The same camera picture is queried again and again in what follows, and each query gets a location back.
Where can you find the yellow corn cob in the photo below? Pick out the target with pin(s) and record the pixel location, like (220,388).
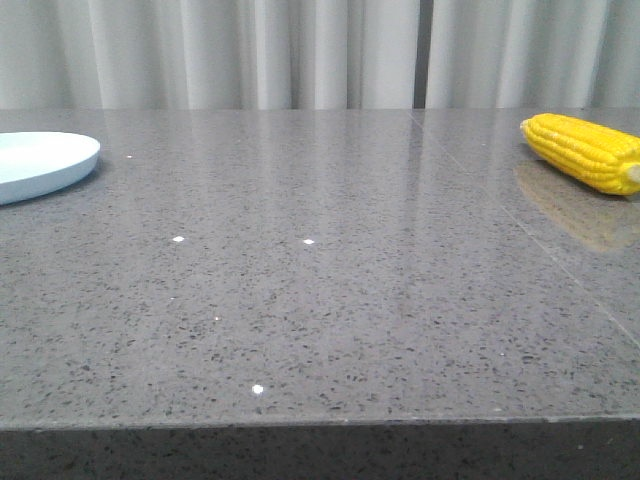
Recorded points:
(601,157)

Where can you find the light blue round plate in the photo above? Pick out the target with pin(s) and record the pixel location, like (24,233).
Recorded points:
(39,163)

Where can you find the white curtain right panel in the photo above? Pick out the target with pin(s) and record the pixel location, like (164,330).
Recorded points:
(507,54)

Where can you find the white curtain panel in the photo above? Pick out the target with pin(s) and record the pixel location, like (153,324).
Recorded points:
(507,54)
(209,54)

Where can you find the white curtain left panel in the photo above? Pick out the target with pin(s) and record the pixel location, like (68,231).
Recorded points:
(209,54)

